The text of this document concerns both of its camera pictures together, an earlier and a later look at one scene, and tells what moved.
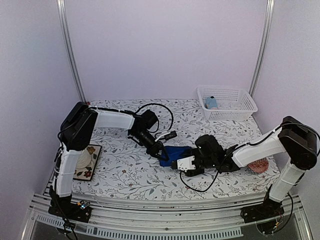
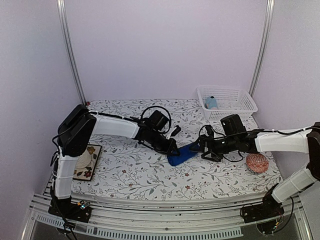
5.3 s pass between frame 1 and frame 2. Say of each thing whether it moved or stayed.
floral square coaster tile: stayed
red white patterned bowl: stayed
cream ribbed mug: stayed
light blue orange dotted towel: stayed
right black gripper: moved
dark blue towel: moved
